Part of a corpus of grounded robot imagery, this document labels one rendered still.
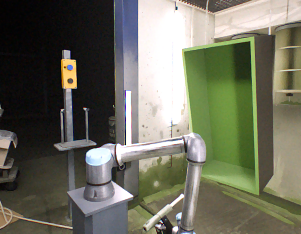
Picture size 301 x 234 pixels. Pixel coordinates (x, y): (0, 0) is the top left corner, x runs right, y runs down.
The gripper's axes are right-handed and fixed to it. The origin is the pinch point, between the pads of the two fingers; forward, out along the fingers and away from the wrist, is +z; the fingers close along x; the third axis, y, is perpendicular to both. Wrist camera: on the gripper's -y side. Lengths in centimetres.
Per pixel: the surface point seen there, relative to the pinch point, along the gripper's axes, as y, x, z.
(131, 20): -173, 62, 25
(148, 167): -18, 48, 51
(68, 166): -55, -24, 76
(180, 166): 4, 95, 48
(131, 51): -143, 56, 31
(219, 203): 39, 87, -2
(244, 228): 40, 63, -39
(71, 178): -42, -25, 78
